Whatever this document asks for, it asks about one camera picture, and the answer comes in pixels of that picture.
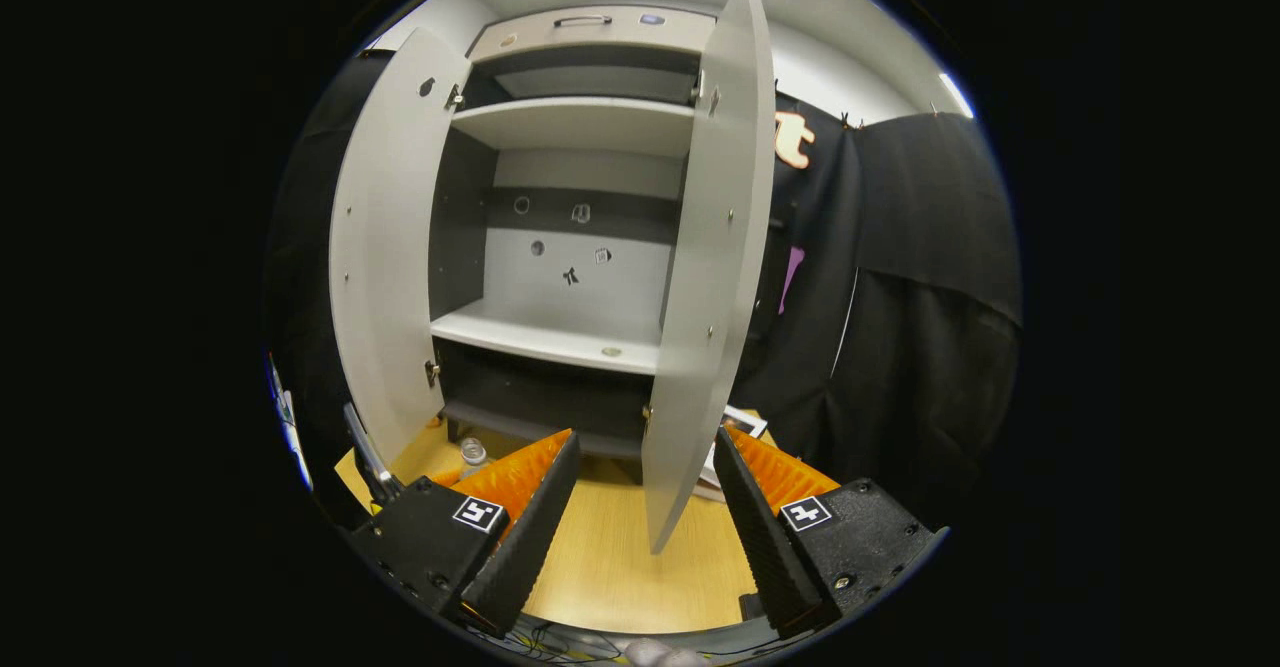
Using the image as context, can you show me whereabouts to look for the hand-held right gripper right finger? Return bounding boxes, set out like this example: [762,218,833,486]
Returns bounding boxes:
[712,425,951,638]

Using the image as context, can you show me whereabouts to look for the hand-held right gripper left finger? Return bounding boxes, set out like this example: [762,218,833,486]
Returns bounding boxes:
[340,429,583,638]

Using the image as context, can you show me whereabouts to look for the grey cabinet door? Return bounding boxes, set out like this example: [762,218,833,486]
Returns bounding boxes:
[641,0,778,556]
[329,27,474,469]

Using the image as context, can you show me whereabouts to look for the grey cabinet drawer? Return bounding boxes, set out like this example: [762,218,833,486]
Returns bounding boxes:
[467,4,718,64]

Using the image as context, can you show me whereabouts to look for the white book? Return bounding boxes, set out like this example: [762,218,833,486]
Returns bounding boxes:
[698,404,770,504]

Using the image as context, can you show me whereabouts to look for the ceiling light panel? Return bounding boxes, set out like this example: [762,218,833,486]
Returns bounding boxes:
[937,72,977,121]

